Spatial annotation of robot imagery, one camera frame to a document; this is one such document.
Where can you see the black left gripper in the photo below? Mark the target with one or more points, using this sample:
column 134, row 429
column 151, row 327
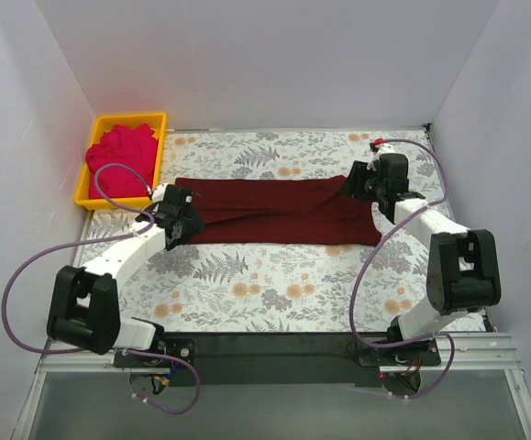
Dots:
column 184, row 225

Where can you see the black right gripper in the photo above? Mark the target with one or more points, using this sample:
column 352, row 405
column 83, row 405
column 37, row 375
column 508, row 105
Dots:
column 358, row 181

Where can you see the dark red t shirt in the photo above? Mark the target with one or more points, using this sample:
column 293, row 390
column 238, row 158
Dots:
column 313, row 212

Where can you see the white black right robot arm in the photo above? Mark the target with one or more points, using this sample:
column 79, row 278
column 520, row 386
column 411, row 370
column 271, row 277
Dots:
column 462, row 271

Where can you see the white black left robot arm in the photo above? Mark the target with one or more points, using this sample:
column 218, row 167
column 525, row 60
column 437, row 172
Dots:
column 84, row 309

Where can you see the bright pink t shirt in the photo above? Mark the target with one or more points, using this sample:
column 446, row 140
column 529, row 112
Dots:
column 135, row 148

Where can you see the yellow plastic bin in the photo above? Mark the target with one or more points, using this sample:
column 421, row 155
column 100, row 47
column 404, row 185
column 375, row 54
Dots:
column 157, row 122

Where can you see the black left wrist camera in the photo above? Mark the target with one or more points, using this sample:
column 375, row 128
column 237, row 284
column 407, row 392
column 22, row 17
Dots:
column 177, row 196

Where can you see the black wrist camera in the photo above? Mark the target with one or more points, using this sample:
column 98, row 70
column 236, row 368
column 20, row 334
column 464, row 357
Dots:
column 392, row 169
column 177, row 196

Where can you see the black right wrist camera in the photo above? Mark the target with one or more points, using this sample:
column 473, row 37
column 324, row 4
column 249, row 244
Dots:
column 392, row 169

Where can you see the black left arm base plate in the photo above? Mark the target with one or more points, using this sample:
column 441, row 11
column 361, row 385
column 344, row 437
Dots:
column 181, row 348

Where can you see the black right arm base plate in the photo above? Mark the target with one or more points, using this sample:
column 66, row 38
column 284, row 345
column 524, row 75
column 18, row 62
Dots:
column 408, row 358

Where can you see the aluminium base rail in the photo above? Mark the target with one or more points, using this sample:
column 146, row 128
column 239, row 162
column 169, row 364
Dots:
column 473, row 351

